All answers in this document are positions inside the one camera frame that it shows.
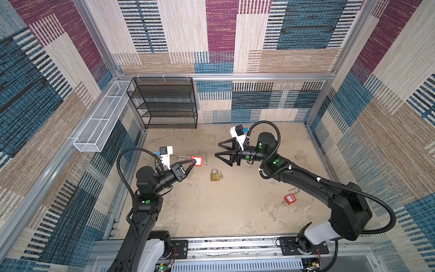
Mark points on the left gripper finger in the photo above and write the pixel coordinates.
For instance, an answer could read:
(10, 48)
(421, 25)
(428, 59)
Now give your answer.
(188, 170)
(188, 163)

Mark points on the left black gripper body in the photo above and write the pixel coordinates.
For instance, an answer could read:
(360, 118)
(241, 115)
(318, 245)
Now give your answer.
(174, 175)

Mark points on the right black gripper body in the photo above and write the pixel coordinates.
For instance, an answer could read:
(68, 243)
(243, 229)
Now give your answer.
(248, 154)

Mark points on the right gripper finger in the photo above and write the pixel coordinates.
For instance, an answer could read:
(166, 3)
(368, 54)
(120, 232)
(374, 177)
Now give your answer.
(226, 157)
(230, 144)

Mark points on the red padlock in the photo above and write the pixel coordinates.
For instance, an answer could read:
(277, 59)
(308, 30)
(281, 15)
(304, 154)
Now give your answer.
(198, 161)
(290, 197)

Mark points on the brass padlock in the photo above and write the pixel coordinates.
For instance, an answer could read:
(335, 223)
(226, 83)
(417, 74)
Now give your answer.
(216, 175)

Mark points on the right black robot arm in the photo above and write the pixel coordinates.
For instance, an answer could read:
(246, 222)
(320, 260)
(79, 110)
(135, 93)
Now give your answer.
(350, 211)

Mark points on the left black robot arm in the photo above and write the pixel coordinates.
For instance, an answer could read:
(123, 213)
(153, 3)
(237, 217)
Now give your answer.
(143, 248)

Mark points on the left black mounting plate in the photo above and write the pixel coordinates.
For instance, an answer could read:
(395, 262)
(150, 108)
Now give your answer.
(178, 250)

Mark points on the black mounting plate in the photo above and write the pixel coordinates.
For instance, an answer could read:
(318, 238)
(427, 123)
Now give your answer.
(178, 250)
(290, 247)

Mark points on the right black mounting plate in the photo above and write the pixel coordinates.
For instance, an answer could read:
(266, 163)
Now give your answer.
(290, 247)

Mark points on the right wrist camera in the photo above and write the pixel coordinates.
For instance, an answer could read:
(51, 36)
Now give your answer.
(241, 135)

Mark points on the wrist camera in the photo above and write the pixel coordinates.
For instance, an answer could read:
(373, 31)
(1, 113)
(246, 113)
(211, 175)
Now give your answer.
(164, 153)
(241, 135)

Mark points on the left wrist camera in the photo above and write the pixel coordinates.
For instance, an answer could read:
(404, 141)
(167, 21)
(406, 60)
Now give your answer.
(164, 153)

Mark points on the black wire shelf rack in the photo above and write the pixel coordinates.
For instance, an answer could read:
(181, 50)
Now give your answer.
(164, 103)

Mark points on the white wire mesh basket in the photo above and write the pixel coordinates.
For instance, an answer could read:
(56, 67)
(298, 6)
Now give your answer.
(94, 135)

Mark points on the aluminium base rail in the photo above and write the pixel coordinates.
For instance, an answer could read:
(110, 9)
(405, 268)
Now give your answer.
(259, 253)

